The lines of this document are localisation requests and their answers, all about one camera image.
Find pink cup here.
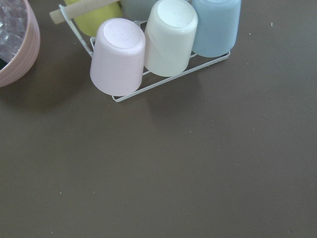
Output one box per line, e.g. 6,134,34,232
90,18,146,96

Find white cup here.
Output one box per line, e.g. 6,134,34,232
144,0,198,77

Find pale grey-green cup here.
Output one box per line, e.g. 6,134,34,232
120,0,157,21

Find light blue cup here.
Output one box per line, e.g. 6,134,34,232
191,0,241,58

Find yellow cup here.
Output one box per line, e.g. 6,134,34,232
64,0,122,37

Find pink bowl of ice cubes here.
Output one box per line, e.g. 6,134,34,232
0,0,40,87

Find white wire cup rack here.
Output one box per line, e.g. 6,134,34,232
49,0,231,103

